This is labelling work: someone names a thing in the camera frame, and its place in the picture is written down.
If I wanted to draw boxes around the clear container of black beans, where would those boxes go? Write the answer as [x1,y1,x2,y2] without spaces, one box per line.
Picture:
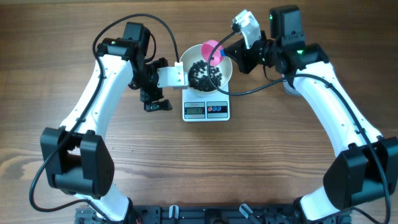
[282,76,301,96]

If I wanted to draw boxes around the white digital kitchen scale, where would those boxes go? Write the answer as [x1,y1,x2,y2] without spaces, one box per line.
[182,88,230,122]

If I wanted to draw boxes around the white bowl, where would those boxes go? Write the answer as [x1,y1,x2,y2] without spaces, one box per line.
[180,44,233,96]

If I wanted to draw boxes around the pink scoop blue handle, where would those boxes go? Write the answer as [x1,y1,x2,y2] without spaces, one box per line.
[201,40,225,67]

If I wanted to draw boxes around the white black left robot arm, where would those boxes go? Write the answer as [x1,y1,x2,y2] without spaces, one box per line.
[38,37,172,223]

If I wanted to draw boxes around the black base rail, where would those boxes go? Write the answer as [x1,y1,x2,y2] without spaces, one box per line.
[74,203,352,224]

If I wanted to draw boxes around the black beans in bowl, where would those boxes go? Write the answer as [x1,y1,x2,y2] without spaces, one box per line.
[188,60,223,92]

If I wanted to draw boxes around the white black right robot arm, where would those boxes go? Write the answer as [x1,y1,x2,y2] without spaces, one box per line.
[223,5,397,223]

